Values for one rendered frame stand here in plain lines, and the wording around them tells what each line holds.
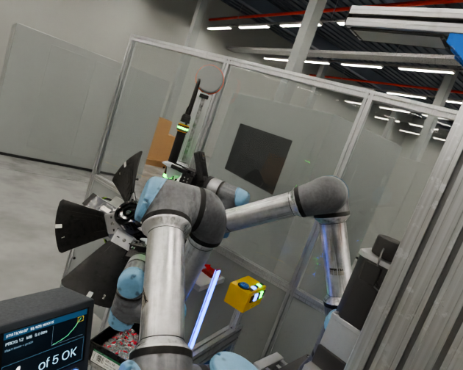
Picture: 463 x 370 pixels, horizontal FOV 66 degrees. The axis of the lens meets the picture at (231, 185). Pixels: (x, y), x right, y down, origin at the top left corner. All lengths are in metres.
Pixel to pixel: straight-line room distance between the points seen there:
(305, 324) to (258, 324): 0.27
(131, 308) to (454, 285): 0.81
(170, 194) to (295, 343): 1.37
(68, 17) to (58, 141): 7.21
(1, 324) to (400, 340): 0.67
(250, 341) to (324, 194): 1.27
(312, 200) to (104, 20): 12.97
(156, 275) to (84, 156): 6.32
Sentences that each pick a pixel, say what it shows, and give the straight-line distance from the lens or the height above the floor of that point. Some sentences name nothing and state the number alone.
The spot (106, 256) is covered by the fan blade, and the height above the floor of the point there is 1.06.
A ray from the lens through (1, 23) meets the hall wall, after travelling 13.32.
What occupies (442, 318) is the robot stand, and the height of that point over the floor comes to 1.51.
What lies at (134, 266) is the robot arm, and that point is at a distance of 1.09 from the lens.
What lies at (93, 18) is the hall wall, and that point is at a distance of 13.68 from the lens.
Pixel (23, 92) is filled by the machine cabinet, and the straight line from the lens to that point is 6.71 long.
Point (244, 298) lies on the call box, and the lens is 1.52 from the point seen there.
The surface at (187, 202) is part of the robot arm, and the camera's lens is 0.86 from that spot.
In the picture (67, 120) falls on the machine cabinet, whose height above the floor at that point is 0.83.
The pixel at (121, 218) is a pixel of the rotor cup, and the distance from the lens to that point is 1.50.
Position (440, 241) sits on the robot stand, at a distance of 0.68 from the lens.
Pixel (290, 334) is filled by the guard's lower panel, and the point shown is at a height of 0.77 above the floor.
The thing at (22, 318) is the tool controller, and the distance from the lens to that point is 0.76.
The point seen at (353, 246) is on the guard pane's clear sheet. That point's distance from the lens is 1.85.
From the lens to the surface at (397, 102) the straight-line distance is 1.83.
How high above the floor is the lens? 1.69
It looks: 9 degrees down
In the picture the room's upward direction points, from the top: 19 degrees clockwise
